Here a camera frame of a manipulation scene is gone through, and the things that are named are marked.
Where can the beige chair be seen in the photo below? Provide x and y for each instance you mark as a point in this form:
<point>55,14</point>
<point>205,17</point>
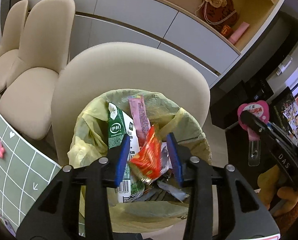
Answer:
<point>9,45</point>
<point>43,54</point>
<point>120,65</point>

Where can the wooden shelf cabinet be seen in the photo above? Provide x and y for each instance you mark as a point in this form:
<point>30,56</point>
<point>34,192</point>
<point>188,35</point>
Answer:
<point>176,26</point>

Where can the pink snack wrapper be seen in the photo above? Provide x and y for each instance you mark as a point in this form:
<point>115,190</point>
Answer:
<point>141,121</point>

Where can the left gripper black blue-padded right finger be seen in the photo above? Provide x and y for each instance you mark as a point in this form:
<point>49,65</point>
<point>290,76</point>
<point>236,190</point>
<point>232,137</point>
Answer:
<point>222,203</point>

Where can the dark red gift bag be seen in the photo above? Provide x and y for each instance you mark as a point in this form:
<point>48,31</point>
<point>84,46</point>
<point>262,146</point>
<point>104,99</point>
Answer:
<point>217,13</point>

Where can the beige chair middle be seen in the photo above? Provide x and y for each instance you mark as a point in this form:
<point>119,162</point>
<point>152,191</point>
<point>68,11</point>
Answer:
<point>43,54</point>

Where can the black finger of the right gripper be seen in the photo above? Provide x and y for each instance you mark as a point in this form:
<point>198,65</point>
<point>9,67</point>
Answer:
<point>278,143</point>

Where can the green grid tablecloth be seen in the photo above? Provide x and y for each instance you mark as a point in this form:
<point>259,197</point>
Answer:
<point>24,174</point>

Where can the green white milk carton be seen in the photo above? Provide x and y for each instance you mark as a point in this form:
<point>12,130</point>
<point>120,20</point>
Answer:
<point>120,124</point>

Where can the red orange snack wrapper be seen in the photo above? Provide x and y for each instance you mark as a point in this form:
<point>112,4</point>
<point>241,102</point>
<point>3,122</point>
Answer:
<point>146,164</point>

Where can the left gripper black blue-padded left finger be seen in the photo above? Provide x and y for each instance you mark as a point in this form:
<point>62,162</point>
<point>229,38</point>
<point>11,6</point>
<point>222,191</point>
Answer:
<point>74,205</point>

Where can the trash bin yellow bag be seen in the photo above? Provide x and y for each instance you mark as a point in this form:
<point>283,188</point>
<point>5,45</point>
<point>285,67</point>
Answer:
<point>147,198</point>

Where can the beige chair far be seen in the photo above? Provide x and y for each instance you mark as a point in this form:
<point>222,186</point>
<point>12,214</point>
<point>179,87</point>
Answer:
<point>9,45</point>

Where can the beige chair near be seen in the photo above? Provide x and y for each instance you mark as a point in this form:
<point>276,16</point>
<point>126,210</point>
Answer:
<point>120,65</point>

